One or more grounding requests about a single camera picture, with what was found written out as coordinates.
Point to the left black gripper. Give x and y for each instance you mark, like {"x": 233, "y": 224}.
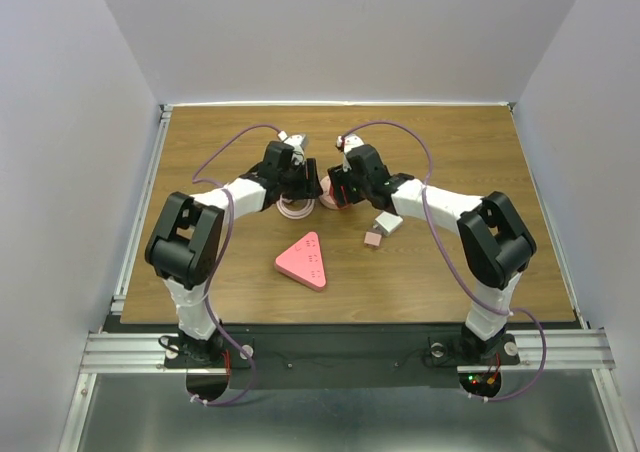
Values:
{"x": 309, "y": 188}

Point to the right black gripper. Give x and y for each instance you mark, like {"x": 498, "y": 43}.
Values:
{"x": 340, "y": 177}

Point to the red cube plug adapter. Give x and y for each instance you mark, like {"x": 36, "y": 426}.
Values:
{"x": 339, "y": 197}

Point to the round pink power socket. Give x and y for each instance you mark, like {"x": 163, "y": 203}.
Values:
{"x": 326, "y": 198}

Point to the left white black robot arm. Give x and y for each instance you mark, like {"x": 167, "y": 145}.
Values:
{"x": 186, "y": 246}

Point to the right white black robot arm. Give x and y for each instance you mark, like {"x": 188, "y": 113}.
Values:
{"x": 496, "y": 243}

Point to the white cube charger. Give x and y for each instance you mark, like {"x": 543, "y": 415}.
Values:
{"x": 387, "y": 223}

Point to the small pink square adapter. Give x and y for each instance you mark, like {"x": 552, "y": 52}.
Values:
{"x": 373, "y": 239}

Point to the pink triangular power strip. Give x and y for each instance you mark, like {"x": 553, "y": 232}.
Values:
{"x": 303, "y": 262}

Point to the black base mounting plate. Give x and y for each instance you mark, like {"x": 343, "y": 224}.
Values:
{"x": 272, "y": 377}

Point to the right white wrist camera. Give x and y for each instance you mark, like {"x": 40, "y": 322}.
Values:
{"x": 344, "y": 144}

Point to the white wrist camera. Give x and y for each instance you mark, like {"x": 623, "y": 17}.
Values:
{"x": 344, "y": 144}
{"x": 298, "y": 142}

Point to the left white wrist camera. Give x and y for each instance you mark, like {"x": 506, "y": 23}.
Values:
{"x": 298, "y": 142}

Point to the aluminium left side rail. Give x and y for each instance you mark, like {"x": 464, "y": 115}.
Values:
{"x": 121, "y": 287}

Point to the aluminium rail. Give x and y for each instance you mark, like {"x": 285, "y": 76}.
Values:
{"x": 121, "y": 287}
{"x": 369, "y": 346}

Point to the aluminium front rail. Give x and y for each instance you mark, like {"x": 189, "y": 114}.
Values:
{"x": 369, "y": 346}

